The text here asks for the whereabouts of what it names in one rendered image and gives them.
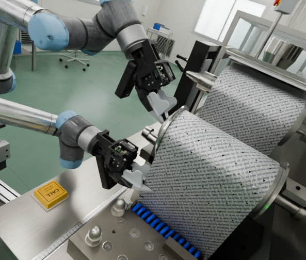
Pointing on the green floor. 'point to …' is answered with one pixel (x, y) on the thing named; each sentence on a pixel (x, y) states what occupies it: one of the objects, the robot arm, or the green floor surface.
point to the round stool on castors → (75, 57)
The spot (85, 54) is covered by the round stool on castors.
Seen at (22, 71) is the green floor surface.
